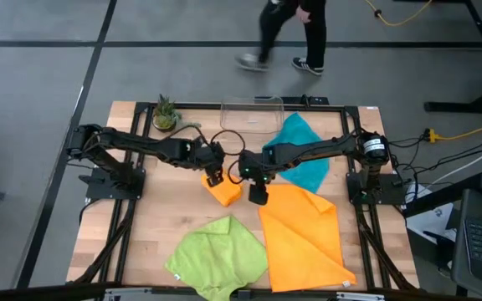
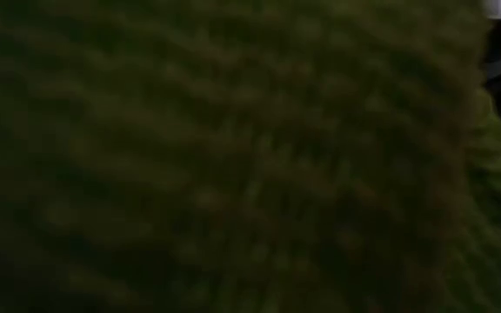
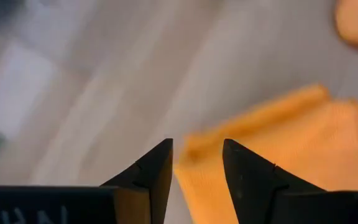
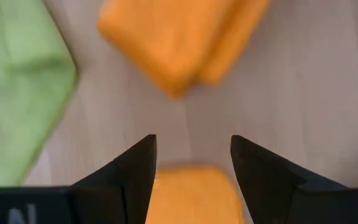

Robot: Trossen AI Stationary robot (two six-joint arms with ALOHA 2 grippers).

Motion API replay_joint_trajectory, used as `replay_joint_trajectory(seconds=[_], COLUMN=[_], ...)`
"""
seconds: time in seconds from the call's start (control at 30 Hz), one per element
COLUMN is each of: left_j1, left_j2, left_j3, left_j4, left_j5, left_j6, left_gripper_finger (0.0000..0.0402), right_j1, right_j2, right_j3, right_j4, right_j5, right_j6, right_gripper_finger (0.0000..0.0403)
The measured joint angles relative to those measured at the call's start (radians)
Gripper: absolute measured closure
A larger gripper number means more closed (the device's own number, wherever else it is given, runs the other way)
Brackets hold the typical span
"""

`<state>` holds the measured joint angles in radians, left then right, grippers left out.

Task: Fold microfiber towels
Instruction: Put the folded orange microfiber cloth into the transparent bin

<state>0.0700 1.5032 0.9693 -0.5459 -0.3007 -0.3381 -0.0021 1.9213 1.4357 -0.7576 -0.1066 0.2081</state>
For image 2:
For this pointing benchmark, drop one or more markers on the green microfiber towel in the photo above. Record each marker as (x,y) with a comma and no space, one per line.
(233,152)

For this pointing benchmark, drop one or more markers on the white ceiling unit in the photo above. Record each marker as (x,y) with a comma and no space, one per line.
(494,8)

